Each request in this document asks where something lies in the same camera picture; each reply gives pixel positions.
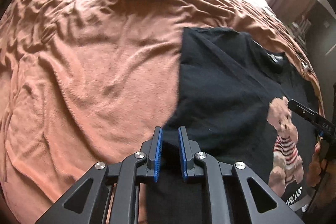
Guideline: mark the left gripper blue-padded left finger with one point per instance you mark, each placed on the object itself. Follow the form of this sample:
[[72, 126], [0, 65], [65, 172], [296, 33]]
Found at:
[[109, 193]]

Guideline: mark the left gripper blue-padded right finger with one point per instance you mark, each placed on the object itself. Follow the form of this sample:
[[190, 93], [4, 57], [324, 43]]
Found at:
[[232, 193]]

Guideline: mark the black bear print t-shirt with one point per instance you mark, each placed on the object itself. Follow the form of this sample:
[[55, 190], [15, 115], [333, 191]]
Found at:
[[233, 101]]

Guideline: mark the right hand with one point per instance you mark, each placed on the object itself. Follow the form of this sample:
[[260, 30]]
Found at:
[[315, 167]]

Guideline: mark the white bedside shelf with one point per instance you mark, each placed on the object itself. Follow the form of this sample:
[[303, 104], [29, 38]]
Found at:
[[299, 29]]

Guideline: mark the brown bed blanket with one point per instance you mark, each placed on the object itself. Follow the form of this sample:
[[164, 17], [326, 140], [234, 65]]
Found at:
[[87, 80]]

